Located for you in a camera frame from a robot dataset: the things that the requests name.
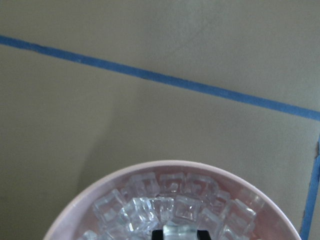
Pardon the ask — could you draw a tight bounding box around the pink bowl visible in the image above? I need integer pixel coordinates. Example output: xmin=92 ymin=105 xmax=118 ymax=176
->
xmin=44 ymin=160 xmax=300 ymax=240

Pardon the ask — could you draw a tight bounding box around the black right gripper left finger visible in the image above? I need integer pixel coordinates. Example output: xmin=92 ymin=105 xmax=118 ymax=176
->
xmin=151 ymin=229 xmax=163 ymax=240

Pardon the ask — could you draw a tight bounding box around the clear ice cube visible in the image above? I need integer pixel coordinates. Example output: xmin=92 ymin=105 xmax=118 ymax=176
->
xmin=163 ymin=224 xmax=198 ymax=240

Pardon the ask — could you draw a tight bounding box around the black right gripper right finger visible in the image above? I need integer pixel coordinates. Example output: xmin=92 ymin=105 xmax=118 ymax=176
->
xmin=197 ymin=230 xmax=211 ymax=240

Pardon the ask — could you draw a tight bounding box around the pile of ice cubes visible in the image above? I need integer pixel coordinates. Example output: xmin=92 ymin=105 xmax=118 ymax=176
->
xmin=81 ymin=171 xmax=257 ymax=240

